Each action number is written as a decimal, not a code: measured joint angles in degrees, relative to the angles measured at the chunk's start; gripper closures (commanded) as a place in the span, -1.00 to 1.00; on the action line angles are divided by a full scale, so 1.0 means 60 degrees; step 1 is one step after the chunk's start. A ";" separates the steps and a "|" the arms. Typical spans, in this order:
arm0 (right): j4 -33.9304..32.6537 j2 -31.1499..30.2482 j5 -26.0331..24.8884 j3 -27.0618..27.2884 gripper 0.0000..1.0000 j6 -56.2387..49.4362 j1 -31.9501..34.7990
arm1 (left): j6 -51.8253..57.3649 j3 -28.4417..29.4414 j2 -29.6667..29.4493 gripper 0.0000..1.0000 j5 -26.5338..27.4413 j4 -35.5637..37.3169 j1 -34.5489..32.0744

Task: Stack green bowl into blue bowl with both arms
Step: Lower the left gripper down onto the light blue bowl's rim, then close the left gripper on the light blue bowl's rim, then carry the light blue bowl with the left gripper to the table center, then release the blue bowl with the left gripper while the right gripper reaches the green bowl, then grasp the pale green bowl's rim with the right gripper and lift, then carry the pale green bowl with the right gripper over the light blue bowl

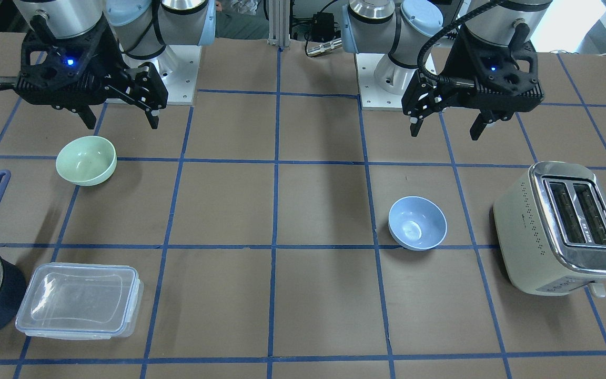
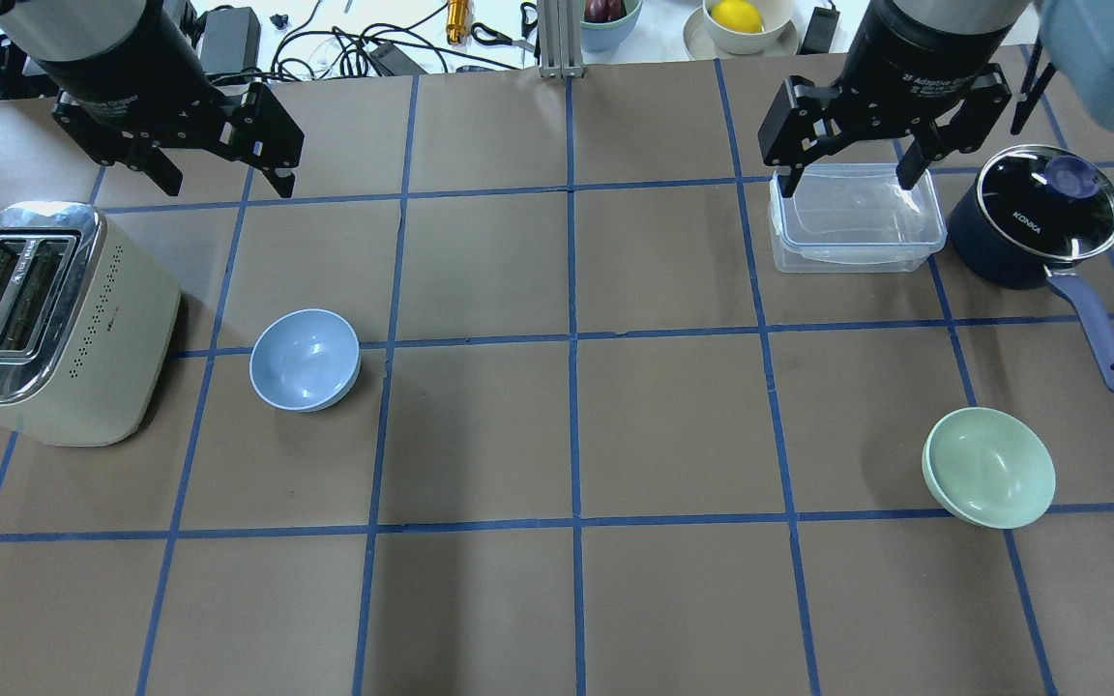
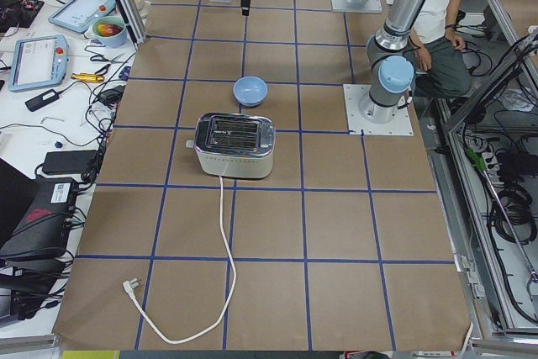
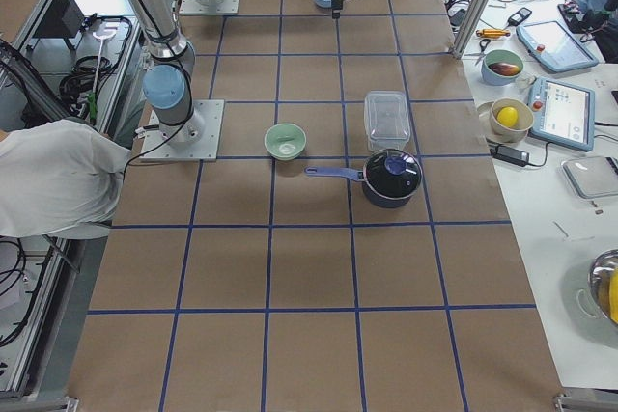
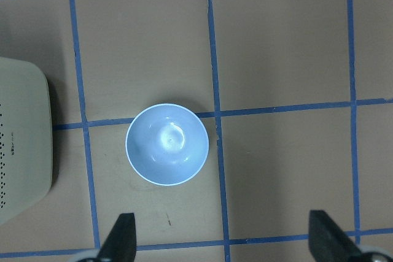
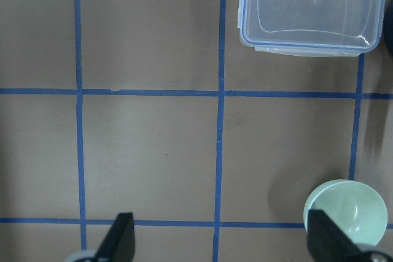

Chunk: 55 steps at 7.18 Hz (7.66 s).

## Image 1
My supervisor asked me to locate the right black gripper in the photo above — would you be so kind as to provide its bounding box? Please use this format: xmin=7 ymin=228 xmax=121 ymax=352
xmin=0 ymin=14 xmax=168 ymax=130

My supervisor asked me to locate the green bowl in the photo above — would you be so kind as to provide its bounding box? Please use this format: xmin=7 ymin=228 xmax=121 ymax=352
xmin=55 ymin=136 xmax=117 ymax=186

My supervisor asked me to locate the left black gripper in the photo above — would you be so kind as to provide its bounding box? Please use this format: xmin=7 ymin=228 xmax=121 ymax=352
xmin=401 ymin=24 xmax=545 ymax=141

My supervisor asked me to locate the black power adapter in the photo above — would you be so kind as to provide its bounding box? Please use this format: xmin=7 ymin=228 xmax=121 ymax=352
xmin=310 ymin=12 xmax=335 ymax=42

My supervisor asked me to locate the blue bowl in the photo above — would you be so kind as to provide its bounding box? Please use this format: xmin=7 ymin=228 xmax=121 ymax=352
xmin=388 ymin=196 xmax=448 ymax=251

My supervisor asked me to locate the clear plastic food container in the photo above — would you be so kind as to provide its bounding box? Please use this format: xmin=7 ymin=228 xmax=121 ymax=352
xmin=15 ymin=262 xmax=144 ymax=340

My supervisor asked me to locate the aluminium frame post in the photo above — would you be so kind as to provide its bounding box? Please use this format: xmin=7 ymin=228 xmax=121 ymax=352
xmin=267 ymin=0 xmax=291 ymax=51

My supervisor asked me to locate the cream two-slot toaster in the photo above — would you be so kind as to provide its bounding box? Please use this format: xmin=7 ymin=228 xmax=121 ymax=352
xmin=492 ymin=161 xmax=606 ymax=298

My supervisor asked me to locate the black corrugated cable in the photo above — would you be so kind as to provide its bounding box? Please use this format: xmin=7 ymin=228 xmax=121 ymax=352
xmin=418 ymin=0 xmax=509 ymax=85

